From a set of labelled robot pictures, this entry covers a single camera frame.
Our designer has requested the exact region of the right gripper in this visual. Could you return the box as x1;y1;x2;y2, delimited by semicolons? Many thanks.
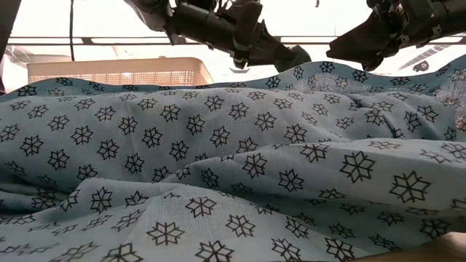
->
326;0;443;72

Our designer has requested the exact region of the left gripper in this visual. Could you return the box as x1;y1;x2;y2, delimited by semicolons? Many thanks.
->
224;0;296;70

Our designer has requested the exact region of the dark green bandage roll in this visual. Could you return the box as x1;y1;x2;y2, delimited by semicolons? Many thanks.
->
276;45;312;73

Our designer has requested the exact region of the teal star-patterned cloth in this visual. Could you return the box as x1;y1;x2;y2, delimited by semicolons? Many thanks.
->
0;54;466;262

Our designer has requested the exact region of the white plastic basket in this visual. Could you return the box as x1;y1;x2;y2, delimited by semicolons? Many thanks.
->
27;57;215;87

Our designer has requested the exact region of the black horizontal background rail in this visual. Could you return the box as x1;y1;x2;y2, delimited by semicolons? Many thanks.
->
6;35;466;47

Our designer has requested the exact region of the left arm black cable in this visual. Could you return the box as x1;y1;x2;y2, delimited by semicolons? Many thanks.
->
68;0;76;62

